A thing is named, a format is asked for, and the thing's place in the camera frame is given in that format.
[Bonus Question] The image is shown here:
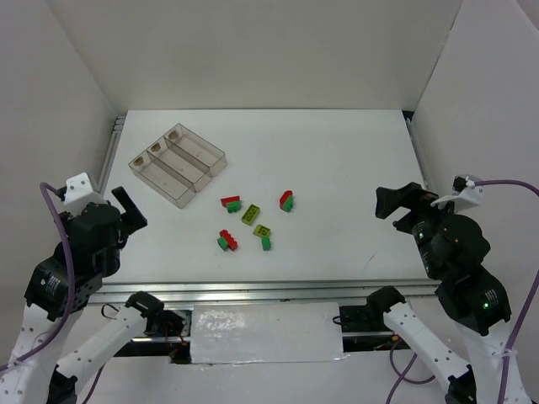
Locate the red long lego brick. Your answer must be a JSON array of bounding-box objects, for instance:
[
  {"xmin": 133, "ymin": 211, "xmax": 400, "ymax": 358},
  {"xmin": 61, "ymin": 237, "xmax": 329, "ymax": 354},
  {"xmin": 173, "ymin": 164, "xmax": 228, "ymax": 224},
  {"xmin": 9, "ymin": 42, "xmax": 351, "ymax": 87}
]
[{"xmin": 219, "ymin": 229, "xmax": 237, "ymax": 251}]

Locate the clear bin near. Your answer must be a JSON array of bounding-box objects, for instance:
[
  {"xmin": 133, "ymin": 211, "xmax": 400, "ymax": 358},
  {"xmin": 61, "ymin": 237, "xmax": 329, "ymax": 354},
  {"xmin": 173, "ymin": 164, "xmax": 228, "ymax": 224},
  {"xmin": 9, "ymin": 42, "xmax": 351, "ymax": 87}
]
[{"xmin": 128, "ymin": 151, "xmax": 195, "ymax": 209}]

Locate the green rounded lego brick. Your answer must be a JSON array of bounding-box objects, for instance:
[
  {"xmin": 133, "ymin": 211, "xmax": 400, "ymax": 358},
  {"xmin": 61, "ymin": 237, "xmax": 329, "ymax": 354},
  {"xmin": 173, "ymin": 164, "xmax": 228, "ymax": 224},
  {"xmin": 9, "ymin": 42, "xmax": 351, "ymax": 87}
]
[{"xmin": 281, "ymin": 195, "xmax": 294, "ymax": 212}]

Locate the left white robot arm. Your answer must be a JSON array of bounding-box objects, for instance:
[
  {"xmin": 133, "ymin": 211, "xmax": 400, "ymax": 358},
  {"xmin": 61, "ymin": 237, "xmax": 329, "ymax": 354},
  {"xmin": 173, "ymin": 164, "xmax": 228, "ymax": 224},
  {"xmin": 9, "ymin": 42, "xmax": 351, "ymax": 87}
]
[{"xmin": 1, "ymin": 179, "xmax": 164, "ymax": 403}]

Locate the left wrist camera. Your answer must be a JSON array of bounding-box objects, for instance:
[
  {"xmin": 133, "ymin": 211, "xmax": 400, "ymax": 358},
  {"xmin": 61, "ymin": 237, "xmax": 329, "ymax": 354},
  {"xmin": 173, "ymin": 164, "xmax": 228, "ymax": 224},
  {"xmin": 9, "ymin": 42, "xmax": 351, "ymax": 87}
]
[{"xmin": 64, "ymin": 173, "xmax": 105, "ymax": 211}]

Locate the lime square lego brick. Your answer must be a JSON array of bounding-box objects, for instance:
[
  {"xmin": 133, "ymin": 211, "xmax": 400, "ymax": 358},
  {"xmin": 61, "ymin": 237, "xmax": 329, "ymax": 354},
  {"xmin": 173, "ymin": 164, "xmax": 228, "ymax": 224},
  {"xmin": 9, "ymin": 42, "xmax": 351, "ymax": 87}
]
[{"xmin": 253, "ymin": 224, "xmax": 270, "ymax": 238}]

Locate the green lego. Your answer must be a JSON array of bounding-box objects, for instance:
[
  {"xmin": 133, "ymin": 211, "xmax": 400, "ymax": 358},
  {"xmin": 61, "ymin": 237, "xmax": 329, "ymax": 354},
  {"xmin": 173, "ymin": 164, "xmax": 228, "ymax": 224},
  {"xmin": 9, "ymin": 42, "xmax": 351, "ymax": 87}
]
[{"xmin": 226, "ymin": 200, "xmax": 242, "ymax": 213}]

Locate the white taped cover plate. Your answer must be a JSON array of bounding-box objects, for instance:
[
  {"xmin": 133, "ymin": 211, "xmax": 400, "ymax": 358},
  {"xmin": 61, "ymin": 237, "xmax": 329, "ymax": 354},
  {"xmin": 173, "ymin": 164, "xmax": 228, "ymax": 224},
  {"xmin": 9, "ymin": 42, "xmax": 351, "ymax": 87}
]
[{"xmin": 190, "ymin": 302, "xmax": 344, "ymax": 364}]

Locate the green square lego brick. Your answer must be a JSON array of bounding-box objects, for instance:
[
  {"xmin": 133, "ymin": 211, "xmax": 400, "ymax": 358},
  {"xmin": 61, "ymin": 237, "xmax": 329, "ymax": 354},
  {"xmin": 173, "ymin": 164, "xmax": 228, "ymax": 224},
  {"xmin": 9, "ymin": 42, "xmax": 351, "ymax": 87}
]
[{"xmin": 217, "ymin": 237, "xmax": 229, "ymax": 251}]

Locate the lime long lego brick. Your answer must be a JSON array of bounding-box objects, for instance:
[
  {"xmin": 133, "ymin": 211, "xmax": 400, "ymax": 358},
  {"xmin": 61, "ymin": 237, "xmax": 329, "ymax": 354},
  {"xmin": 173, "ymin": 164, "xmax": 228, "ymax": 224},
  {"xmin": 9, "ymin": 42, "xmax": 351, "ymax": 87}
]
[{"xmin": 241, "ymin": 205, "xmax": 260, "ymax": 226}]

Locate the red rounded lego brick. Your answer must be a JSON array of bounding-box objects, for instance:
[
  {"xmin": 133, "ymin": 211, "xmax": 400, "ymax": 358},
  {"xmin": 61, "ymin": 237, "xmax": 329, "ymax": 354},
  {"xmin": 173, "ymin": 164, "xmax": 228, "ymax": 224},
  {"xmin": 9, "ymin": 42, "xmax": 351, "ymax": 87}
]
[{"xmin": 279, "ymin": 189, "xmax": 293, "ymax": 209}]

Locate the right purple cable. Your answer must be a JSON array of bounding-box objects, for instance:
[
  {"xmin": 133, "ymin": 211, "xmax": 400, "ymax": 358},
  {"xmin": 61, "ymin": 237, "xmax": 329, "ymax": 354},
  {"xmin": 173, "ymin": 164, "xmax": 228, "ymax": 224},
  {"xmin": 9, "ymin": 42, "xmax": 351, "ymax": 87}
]
[{"xmin": 387, "ymin": 179, "xmax": 539, "ymax": 404}]

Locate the aluminium front rail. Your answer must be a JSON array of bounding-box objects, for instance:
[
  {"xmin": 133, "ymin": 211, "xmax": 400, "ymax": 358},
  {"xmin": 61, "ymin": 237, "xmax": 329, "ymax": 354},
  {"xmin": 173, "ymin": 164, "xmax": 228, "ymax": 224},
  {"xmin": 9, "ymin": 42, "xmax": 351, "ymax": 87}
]
[{"xmin": 89, "ymin": 279, "xmax": 438, "ymax": 306}]

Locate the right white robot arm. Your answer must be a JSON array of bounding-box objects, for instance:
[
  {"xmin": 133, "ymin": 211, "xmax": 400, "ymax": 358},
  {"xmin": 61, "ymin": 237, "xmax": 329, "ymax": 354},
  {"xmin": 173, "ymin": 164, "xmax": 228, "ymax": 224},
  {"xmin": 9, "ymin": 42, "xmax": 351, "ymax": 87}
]
[{"xmin": 375, "ymin": 176, "xmax": 538, "ymax": 403}]

